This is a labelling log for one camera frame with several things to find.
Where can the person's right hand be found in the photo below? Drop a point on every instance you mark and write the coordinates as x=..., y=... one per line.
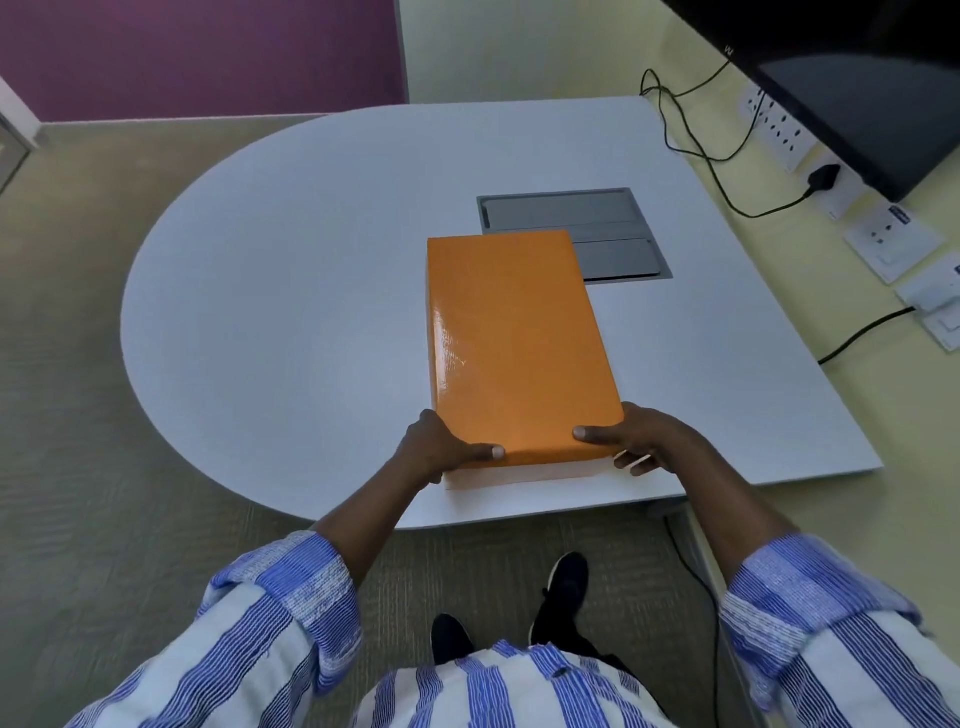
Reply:
x=660, y=439

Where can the orange box lid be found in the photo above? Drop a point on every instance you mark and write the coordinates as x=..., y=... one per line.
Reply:
x=510, y=345

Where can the white multi socket panel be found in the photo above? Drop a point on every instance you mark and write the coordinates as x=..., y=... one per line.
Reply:
x=780, y=127

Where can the person's right thumb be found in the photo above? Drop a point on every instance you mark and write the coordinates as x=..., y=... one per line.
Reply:
x=598, y=433

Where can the white socket plate with plug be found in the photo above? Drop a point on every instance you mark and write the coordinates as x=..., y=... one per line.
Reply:
x=841, y=201

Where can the person's left forearm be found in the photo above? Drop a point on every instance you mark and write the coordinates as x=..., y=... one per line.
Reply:
x=371, y=514

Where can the black flat screen monitor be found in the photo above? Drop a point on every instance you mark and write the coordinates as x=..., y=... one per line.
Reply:
x=847, y=82

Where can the person's left thumb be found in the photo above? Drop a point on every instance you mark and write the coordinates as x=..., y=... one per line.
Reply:
x=476, y=452

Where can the blue white striped shirt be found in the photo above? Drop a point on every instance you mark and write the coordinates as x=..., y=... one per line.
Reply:
x=255, y=637

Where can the small white switch plate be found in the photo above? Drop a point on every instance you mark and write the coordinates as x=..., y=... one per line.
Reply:
x=946, y=324

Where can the person's black shoe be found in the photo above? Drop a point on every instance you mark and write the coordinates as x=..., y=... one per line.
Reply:
x=561, y=596
x=451, y=637

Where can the person's black left shoe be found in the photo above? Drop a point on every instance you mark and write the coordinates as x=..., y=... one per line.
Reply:
x=451, y=637

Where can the person's left hand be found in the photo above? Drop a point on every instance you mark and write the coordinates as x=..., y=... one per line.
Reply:
x=424, y=450

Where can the grey table leg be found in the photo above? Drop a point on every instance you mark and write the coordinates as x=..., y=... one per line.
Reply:
x=697, y=540

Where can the person's right forearm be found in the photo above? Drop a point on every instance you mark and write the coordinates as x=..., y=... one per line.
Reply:
x=731, y=510

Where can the black power plug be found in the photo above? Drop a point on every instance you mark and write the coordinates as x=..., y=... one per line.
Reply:
x=824, y=178

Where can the white square socket plate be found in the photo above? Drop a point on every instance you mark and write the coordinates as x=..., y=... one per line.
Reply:
x=892, y=240

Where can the person's black right shoe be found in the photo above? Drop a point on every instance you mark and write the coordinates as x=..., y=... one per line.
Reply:
x=561, y=596

